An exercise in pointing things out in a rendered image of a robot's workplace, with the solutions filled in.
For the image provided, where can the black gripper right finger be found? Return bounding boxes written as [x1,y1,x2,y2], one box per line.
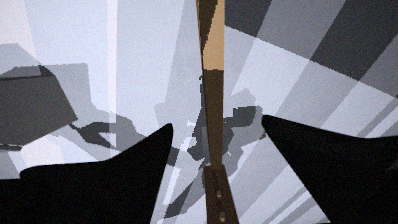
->
[262,115,398,223]

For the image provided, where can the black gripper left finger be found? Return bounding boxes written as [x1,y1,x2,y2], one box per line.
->
[19,123,174,224]

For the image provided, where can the long brown wooden rail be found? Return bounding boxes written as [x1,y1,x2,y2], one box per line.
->
[196,0,225,170]

